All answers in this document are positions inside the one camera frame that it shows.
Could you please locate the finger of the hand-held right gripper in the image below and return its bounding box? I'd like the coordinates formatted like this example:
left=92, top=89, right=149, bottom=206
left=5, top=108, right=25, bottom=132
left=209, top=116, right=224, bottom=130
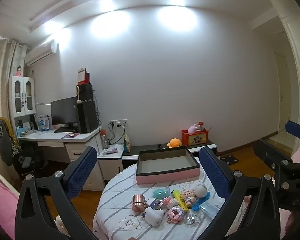
left=285, top=120, right=300, bottom=142
left=253, top=140, right=293, bottom=169

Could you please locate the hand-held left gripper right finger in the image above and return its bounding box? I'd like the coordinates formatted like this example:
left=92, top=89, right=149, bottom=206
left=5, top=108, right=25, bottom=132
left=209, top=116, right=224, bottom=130
left=199, top=146, right=281, bottom=240

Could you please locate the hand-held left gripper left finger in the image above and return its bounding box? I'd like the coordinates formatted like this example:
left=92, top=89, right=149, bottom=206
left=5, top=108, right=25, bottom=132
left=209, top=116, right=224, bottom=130
left=14, top=146, right=100, bottom=240

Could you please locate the white round cat figure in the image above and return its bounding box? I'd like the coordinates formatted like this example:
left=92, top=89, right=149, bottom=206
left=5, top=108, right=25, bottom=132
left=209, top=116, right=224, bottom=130
left=195, top=184, right=207, bottom=198

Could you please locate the blue case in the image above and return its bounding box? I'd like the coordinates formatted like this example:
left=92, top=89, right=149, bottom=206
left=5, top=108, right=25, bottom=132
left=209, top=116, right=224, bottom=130
left=191, top=191, right=211, bottom=212

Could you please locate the clear plastic bag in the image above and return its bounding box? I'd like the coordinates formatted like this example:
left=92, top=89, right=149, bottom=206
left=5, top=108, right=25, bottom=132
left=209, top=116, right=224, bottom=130
left=185, top=210, right=200, bottom=225
left=199, top=201, right=222, bottom=218

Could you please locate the yellow highlighter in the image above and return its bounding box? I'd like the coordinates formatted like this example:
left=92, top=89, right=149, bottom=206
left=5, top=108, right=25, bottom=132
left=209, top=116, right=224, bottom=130
left=172, top=190, right=190, bottom=209

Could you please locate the pink and black storage box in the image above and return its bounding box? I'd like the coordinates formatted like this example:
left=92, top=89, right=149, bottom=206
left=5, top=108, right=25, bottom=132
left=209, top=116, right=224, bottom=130
left=136, top=147, right=200, bottom=185

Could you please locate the small pink figure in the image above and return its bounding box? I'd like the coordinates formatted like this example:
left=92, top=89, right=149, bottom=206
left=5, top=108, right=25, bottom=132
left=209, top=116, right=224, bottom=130
left=162, top=196, right=174, bottom=209

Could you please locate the pink block toy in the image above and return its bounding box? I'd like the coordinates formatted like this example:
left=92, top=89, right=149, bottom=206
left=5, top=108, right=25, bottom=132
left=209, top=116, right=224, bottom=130
left=165, top=205, right=186, bottom=224

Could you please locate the teal round case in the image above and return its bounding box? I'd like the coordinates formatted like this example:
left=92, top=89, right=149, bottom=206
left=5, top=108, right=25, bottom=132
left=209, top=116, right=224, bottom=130
left=152, top=188, right=169, bottom=200

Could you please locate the copper metal cylinder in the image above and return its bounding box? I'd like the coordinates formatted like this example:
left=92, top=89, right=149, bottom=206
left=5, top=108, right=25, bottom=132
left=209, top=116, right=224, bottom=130
left=132, top=194, right=147, bottom=212

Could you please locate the small blue and white box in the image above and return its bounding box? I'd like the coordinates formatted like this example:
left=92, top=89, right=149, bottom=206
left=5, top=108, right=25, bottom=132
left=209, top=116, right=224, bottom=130
left=149, top=199, right=163, bottom=210

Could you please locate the white heart-shaped lamp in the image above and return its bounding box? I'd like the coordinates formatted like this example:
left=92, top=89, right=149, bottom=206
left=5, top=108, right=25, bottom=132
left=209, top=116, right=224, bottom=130
left=142, top=206, right=165, bottom=225

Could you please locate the black bathroom scale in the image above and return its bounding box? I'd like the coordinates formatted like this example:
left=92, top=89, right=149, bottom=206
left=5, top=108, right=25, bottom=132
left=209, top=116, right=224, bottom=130
left=220, top=155, right=240, bottom=166

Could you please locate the black and white low cabinet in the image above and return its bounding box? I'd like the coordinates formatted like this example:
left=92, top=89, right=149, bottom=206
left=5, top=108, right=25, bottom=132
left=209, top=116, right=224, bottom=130
left=97, top=140, right=218, bottom=182

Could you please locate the clear bottle with orange cap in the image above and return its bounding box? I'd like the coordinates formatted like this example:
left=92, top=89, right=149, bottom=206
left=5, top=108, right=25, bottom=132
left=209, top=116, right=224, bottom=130
left=101, top=129, right=110, bottom=149

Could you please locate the red printed crate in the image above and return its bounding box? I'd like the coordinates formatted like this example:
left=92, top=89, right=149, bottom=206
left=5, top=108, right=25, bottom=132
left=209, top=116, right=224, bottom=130
left=182, top=129, right=209, bottom=147

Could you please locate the white desk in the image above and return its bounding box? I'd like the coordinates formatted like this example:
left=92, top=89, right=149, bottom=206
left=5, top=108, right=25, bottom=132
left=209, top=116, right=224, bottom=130
left=18, top=126, right=103, bottom=180

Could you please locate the round table, striped cloth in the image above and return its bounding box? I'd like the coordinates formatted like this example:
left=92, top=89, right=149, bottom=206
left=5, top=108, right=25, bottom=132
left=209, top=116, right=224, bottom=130
left=93, top=156, right=245, bottom=240

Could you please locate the orange plush octopus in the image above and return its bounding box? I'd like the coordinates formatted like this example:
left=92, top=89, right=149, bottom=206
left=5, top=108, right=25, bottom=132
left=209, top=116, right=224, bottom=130
left=167, top=138, right=182, bottom=148

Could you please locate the black office chair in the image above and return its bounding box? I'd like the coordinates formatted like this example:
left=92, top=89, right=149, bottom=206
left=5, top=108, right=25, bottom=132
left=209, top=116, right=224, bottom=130
left=13, top=145, right=46, bottom=178

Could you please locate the snack bag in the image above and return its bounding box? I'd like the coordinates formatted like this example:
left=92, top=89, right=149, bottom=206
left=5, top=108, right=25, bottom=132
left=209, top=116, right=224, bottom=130
left=123, top=134, right=132, bottom=153

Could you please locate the black computer tower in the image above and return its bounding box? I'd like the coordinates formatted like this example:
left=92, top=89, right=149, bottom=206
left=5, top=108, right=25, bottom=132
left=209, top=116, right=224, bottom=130
left=76, top=100, right=99, bottom=134

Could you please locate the blue and white carton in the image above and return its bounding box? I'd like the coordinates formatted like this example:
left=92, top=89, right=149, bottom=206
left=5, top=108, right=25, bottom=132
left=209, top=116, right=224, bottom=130
left=36, top=115, right=49, bottom=132

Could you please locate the black computer monitor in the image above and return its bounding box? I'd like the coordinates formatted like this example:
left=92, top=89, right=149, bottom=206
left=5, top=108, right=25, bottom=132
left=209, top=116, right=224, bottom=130
left=50, top=96, right=78, bottom=128

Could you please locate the black speaker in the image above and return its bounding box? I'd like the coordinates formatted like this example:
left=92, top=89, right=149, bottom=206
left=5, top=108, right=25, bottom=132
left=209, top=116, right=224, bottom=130
left=76, top=84, right=93, bottom=102

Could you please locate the grey and yellow jacket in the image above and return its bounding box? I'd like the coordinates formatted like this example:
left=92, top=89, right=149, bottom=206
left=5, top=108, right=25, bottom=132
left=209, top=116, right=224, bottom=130
left=0, top=117, right=22, bottom=167

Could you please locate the bright pink blanket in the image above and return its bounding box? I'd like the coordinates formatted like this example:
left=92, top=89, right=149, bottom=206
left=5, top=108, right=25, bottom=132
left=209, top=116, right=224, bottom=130
left=0, top=174, right=19, bottom=240

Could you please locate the white glass door cabinet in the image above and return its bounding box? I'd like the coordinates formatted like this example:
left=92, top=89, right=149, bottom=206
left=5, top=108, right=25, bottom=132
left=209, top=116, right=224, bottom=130
left=8, top=76, right=37, bottom=130

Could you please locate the red and white desk calendar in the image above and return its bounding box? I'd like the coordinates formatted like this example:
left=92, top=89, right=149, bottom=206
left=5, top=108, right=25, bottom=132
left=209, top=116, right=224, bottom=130
left=77, top=67, right=91, bottom=85

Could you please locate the beige curtain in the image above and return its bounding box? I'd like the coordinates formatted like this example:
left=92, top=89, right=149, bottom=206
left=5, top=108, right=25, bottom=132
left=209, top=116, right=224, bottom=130
left=0, top=35, right=26, bottom=170

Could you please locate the white air conditioner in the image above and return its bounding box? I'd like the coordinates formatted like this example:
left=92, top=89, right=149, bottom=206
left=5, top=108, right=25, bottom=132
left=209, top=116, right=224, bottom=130
left=25, top=39, right=59, bottom=67

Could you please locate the black power cable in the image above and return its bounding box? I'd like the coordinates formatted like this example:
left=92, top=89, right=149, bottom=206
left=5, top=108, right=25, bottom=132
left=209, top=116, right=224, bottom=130
left=107, top=122, right=116, bottom=144

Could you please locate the white wall socket strip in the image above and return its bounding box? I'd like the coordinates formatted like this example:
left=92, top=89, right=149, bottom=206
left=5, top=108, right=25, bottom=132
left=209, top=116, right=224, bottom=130
left=109, top=119, right=127, bottom=128

